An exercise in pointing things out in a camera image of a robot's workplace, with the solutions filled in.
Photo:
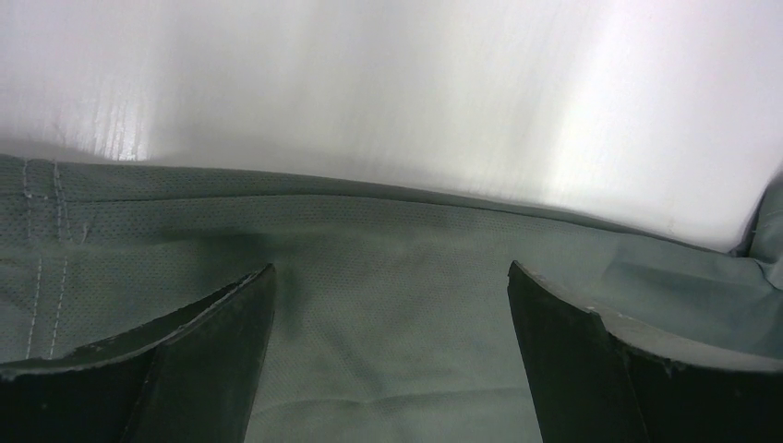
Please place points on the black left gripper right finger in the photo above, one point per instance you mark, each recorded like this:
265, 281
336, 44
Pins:
596, 375

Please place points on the grey t shirt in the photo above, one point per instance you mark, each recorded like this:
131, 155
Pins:
392, 321

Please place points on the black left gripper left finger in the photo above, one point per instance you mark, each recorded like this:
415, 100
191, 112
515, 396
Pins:
189, 376

